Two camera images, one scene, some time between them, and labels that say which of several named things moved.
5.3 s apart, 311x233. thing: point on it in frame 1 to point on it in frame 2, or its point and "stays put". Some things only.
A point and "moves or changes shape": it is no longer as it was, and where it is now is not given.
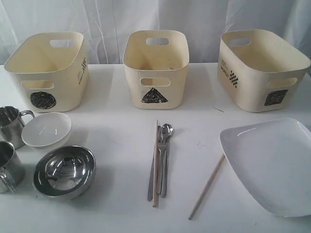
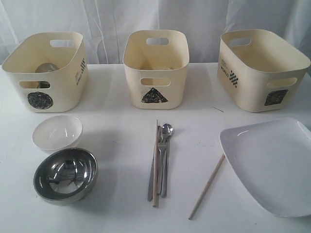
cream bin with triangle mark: (156, 62) stays put
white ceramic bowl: (47, 129) moves or changes shape
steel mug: (11, 124) to (45, 67)
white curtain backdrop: (105, 24) stays put
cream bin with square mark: (260, 72) stays put
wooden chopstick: (154, 184) stays put
